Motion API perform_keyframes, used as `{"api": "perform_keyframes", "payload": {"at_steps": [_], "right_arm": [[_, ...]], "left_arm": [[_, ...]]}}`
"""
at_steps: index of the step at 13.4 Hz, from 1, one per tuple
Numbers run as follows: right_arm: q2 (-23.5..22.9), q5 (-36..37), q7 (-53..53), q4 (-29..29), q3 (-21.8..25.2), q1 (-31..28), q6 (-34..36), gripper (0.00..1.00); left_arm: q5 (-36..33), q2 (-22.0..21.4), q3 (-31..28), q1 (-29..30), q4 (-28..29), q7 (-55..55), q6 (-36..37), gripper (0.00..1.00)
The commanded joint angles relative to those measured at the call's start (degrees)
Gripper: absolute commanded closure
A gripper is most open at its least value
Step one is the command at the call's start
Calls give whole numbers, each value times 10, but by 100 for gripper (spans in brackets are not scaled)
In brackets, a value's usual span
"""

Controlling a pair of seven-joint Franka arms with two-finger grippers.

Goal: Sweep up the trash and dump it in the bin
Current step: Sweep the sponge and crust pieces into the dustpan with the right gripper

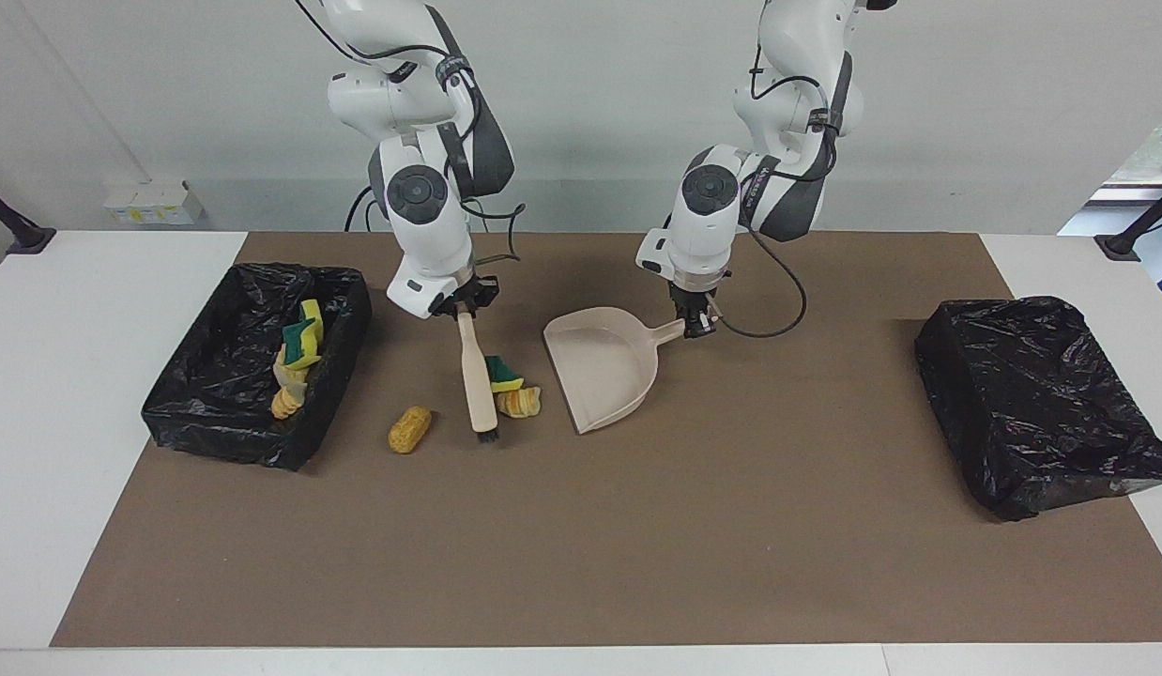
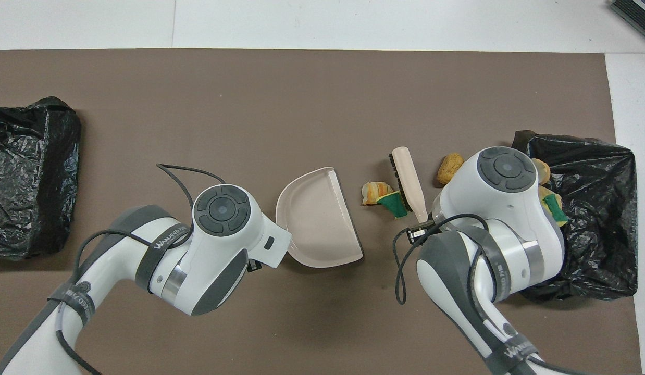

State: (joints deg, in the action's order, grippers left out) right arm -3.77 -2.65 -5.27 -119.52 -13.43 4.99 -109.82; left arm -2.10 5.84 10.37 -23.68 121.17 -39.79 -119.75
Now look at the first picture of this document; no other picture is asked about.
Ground beige brush black bristles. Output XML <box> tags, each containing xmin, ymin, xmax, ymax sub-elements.
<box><xmin>456</xmin><ymin>310</ymin><xmax>500</xmax><ymax>444</ymax></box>

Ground small green yellow sponge piece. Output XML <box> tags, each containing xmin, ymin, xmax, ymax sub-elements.
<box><xmin>484</xmin><ymin>355</ymin><xmax>526</xmax><ymax>395</ymax></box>

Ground beige plastic dustpan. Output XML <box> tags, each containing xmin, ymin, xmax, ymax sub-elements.
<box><xmin>543</xmin><ymin>307</ymin><xmax>687</xmax><ymax>436</ymax></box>

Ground yellow notched sponge piece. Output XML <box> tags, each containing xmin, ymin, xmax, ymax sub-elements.
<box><xmin>279</xmin><ymin>319</ymin><xmax>325</xmax><ymax>371</ymax></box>

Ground black bag-lined bin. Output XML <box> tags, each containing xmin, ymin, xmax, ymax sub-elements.
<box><xmin>914</xmin><ymin>296</ymin><xmax>1162</xmax><ymax>523</ymax></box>
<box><xmin>141</xmin><ymin>262</ymin><xmax>374</xmax><ymax>472</ymax></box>

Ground brown toy bread roll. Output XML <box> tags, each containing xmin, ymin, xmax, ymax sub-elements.
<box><xmin>387</xmin><ymin>405</ymin><xmax>434</xmax><ymax>455</ymax></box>

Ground brown table mat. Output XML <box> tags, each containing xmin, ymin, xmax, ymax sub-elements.
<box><xmin>50</xmin><ymin>231</ymin><xmax>1162</xmax><ymax>649</ymax></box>

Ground black table clamp stand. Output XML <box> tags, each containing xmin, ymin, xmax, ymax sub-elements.
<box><xmin>1094</xmin><ymin>181</ymin><xmax>1162</xmax><ymax>262</ymax></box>
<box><xmin>0</xmin><ymin>178</ymin><xmax>57</xmax><ymax>256</ymax></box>

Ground glass window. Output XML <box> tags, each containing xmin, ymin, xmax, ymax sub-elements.
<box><xmin>1103</xmin><ymin>105</ymin><xmax>1162</xmax><ymax>187</ymax></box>

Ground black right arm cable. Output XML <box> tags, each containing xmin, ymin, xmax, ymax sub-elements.
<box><xmin>295</xmin><ymin>0</ymin><xmax>527</xmax><ymax>266</ymax></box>

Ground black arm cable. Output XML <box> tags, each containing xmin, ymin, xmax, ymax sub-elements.
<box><xmin>295</xmin><ymin>0</ymin><xmax>527</xmax><ymax>266</ymax></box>
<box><xmin>711</xmin><ymin>38</ymin><xmax>811</xmax><ymax>340</ymax></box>

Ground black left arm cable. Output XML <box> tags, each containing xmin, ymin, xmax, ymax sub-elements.
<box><xmin>711</xmin><ymin>38</ymin><xmax>811</xmax><ymax>340</ymax></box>

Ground black right base cable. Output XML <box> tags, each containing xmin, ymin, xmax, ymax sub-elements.
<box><xmin>344</xmin><ymin>180</ymin><xmax>387</xmax><ymax>234</ymax></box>

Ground white wall socket box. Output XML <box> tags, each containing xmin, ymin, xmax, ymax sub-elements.
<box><xmin>103</xmin><ymin>180</ymin><xmax>206</xmax><ymax>226</ymax></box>

